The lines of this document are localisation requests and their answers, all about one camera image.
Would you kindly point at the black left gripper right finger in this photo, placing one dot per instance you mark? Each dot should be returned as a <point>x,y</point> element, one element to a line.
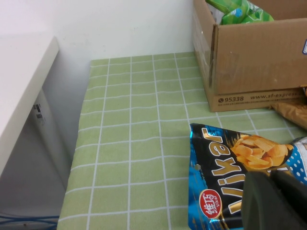
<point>292,187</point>

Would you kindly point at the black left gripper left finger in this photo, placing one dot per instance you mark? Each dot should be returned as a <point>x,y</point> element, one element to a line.
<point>263,206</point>

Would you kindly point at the blue dotted bag white label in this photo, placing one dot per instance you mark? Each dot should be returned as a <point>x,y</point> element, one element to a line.
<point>299,155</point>

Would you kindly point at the black blue Vikar chip bag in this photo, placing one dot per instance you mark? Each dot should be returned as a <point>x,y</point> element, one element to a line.
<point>216,167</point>

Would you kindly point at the brown wafer bar wrapper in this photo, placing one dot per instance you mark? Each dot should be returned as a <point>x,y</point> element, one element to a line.
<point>292,112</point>

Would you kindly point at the cardboard box with printed web address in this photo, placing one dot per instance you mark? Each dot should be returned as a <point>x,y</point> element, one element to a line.
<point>251,60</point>

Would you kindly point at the green checked tablecloth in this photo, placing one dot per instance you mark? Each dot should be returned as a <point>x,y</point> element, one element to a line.
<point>132,143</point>

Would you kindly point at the green chip bag showing front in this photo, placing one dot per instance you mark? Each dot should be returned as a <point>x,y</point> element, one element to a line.
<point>242,13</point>

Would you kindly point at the white desk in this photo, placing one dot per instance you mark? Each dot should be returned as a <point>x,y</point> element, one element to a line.
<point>21,83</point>

